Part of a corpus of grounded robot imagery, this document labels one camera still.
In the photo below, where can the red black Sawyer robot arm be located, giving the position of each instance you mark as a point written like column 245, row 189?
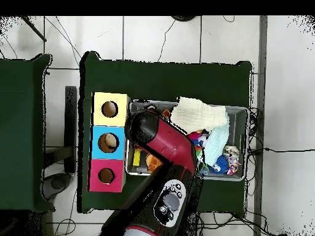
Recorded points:
column 167, row 142

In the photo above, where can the small yellow block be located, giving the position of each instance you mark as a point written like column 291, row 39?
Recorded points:
column 137, row 157

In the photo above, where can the wooden box with three holes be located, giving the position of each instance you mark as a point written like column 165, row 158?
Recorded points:
column 109, row 132

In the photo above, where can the light blue knitted cloth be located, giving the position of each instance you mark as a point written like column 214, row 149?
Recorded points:
column 217, row 140

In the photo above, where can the side table with green cloth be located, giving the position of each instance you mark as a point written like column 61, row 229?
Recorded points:
column 19, row 162

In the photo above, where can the orange building block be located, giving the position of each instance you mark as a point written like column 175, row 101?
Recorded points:
column 153, row 161

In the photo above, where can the black panel on stand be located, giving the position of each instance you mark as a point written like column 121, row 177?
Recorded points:
column 71, row 128

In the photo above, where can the cream waffle cloth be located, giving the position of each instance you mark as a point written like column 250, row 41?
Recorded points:
column 199, row 114

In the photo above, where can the crushed printed can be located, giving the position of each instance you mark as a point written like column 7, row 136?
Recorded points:
column 230, row 150

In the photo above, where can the black round base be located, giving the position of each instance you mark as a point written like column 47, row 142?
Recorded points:
column 183, row 17

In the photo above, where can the shallow clear mesh bin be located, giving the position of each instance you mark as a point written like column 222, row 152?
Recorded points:
column 238, row 123

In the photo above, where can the dark green table cloth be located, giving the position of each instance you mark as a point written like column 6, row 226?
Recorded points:
column 108, row 73

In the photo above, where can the small blue spiky ball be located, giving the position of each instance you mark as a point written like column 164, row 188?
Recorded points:
column 221, row 165

